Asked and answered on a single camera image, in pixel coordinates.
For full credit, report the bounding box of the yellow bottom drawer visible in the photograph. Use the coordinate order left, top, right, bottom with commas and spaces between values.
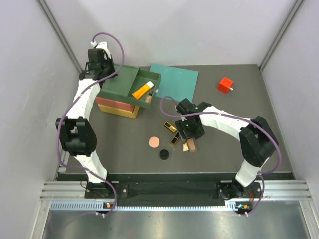
132, 106, 140, 119

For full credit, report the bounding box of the teal mat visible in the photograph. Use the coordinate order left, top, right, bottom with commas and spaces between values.
150, 64, 199, 102

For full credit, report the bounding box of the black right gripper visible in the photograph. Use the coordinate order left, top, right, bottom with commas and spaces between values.
175, 118, 205, 144

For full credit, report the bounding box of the gold black lipstick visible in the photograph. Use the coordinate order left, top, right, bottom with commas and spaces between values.
164, 121, 177, 133
171, 132, 180, 145

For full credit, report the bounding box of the red cube with peg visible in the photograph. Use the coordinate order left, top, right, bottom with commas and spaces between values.
218, 77, 234, 94

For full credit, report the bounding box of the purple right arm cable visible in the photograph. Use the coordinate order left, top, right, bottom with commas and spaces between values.
159, 96, 282, 216

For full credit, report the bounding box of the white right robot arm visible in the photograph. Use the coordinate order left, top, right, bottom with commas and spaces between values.
175, 99, 279, 200

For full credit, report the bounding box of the foundation bottle black cap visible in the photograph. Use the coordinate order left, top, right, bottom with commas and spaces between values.
145, 91, 153, 104

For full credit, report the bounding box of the beige foundation bottle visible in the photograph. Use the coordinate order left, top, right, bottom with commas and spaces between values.
187, 138, 197, 152

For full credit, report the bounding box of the pink round compact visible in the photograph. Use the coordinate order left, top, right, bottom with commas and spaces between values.
148, 136, 160, 148

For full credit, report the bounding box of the orange cream tube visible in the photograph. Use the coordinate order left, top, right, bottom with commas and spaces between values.
132, 81, 154, 99

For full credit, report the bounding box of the gold black lipstick upper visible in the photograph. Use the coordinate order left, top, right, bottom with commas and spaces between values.
164, 121, 177, 133

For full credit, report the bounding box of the green top drawer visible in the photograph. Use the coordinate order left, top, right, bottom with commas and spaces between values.
127, 69, 161, 109

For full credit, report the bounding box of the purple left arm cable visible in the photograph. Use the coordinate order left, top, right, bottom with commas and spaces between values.
56, 32, 125, 217

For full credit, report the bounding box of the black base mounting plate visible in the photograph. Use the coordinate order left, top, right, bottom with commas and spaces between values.
85, 181, 262, 200

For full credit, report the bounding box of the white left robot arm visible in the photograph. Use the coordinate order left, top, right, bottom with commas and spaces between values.
56, 46, 116, 198

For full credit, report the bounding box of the three-tier drawer organizer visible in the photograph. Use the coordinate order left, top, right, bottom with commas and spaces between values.
95, 65, 139, 118

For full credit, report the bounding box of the aluminium front rail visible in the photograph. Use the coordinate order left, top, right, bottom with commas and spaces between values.
40, 180, 311, 212

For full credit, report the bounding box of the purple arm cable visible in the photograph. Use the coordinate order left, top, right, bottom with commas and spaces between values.
56, 32, 125, 217
159, 96, 282, 216

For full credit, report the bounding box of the gold black lipstick lower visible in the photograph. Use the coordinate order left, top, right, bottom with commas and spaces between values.
171, 132, 180, 145

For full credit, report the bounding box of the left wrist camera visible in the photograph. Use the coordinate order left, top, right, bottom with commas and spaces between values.
90, 41, 112, 59

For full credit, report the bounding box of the beige concealer tube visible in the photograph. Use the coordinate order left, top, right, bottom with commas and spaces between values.
183, 142, 189, 152

